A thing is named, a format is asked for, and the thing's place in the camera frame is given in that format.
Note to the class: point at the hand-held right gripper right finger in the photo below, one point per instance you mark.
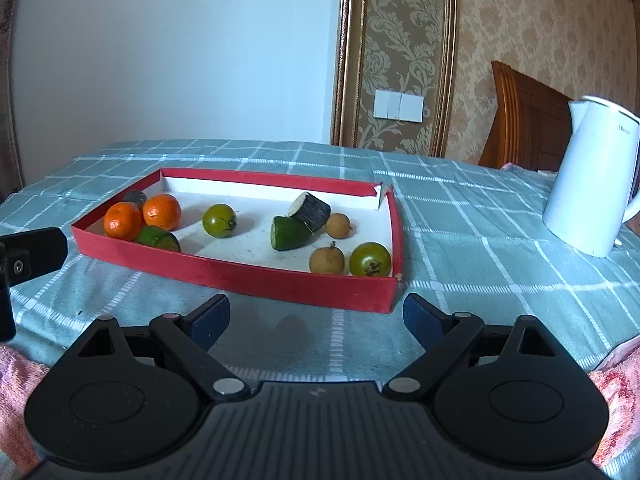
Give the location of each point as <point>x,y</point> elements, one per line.
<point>425,320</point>

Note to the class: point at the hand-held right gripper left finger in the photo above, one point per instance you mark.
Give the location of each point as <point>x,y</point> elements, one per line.
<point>210,321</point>

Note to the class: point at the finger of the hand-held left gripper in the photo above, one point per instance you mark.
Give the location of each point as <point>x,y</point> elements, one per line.
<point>37,255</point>

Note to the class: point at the red cardboard box tray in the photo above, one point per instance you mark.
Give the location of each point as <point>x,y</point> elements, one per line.
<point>280,280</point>

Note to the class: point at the large green tomato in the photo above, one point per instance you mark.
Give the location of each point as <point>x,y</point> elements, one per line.
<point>370,259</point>

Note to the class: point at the orange tangerine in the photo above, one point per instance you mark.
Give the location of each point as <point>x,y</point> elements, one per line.
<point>122,221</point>
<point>161,211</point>

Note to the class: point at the green cut fruit piece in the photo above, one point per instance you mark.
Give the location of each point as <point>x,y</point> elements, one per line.
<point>287,234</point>
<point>160,240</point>

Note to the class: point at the small green tomato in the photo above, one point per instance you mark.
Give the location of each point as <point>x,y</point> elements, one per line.
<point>219,220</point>

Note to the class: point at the dark eggplant piece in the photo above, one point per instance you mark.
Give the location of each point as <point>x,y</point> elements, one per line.
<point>311,210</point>
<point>134,196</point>

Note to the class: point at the tan longan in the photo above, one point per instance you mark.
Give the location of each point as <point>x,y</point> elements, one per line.
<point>338,225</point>
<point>326,260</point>

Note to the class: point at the pink fleece cloth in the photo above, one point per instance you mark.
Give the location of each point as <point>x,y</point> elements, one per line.
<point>620,400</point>
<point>20,400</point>

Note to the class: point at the small pink fabric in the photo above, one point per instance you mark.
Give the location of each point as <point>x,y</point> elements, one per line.
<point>510,165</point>

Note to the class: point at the white electric kettle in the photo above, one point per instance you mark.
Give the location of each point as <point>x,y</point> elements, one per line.
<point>590,180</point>

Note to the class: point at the wooden headboard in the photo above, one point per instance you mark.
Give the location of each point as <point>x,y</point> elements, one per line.
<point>530,120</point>

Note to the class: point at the white wall switch panel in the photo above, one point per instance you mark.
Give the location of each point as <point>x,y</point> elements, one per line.
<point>399,106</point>

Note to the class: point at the gilded wallpaper panel frame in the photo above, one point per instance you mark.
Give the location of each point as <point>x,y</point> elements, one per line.
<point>400,25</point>

